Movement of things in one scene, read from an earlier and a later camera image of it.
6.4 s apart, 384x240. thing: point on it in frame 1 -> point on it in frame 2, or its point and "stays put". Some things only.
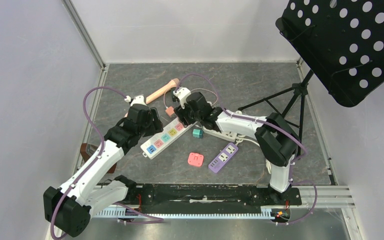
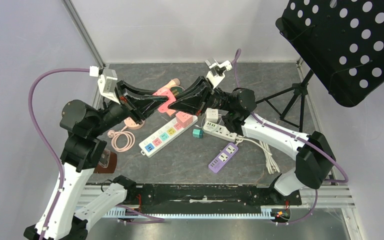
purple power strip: x=224 y=156 stays put
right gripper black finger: x=185 y=116 -> x=194 y=98
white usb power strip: x=228 y=136 stays put
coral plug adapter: x=195 y=159 -> x=164 y=106
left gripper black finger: x=157 y=124 -> x=138 y=102
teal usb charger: x=197 y=133 stays put
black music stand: x=354 y=47 stays put
